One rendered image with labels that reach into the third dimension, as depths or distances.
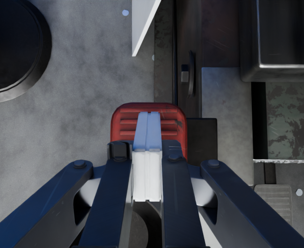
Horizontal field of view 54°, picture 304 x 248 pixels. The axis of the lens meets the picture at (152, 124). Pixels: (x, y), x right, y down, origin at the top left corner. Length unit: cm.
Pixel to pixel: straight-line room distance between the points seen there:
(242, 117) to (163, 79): 65
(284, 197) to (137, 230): 45
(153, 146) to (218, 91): 22
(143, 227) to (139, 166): 86
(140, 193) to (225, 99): 23
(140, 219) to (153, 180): 85
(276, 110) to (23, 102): 88
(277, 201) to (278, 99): 55
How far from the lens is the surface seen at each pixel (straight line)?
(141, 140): 16
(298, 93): 39
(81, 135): 102
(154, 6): 73
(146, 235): 102
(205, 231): 38
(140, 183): 16
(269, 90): 38
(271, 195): 89
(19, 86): 108
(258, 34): 33
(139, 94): 101
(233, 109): 36
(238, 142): 36
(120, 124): 23
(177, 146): 17
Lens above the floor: 99
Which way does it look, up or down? 84 degrees down
